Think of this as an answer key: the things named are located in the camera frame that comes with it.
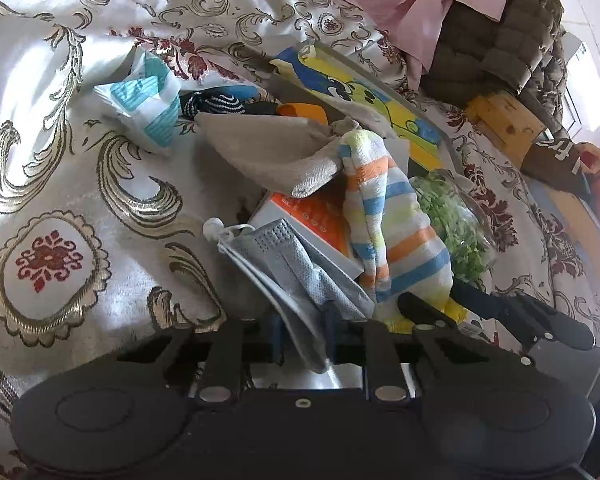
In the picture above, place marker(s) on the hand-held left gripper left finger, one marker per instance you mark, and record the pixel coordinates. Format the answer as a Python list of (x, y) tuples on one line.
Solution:
[(277, 337)]

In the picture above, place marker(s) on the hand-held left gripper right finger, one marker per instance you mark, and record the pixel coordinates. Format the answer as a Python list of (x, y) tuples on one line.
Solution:
[(331, 335)]

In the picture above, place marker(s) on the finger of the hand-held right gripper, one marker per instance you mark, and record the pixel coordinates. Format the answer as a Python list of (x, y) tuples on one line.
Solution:
[(425, 310), (530, 317)]

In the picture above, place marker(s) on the grey face mask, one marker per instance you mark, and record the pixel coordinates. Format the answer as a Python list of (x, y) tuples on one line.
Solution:
[(290, 260)]

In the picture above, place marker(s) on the pastel striped towel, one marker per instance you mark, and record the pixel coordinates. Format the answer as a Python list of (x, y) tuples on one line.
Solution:
[(380, 200)]

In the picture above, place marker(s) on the beige cloth bag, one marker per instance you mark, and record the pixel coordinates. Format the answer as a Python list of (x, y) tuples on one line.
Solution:
[(270, 150)]

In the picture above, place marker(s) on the grey box with painted drawing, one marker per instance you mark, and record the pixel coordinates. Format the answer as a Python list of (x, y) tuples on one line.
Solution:
[(360, 95)]

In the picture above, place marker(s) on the black dotted sock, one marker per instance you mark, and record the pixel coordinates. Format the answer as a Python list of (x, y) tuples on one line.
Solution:
[(215, 102)]

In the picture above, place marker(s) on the white teal plastic packet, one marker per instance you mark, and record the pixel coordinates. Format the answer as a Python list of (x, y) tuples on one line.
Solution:
[(140, 100)]

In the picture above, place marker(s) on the bag of green vegetables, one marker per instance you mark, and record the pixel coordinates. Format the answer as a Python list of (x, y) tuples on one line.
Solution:
[(450, 220)]

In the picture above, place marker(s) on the orange white carton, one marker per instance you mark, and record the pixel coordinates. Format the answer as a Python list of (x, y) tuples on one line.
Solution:
[(315, 220)]

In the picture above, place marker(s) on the brown cardboard box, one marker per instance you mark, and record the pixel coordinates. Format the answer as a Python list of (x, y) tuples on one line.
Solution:
[(555, 165)]

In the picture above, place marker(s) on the yellow wooden box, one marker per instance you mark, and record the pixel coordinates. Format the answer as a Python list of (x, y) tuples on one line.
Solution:
[(505, 120)]

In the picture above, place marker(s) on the orange plastic piece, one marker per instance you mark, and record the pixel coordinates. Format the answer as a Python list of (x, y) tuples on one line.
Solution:
[(302, 110)]

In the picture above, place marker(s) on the olive quilted jacket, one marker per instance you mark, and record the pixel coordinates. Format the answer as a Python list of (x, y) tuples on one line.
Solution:
[(500, 50)]

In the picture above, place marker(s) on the floral printed blanket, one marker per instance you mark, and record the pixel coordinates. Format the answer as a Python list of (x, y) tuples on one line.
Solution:
[(55, 160)]

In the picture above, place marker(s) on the white window frame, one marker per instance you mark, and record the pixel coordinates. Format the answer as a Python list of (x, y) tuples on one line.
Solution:
[(587, 80)]

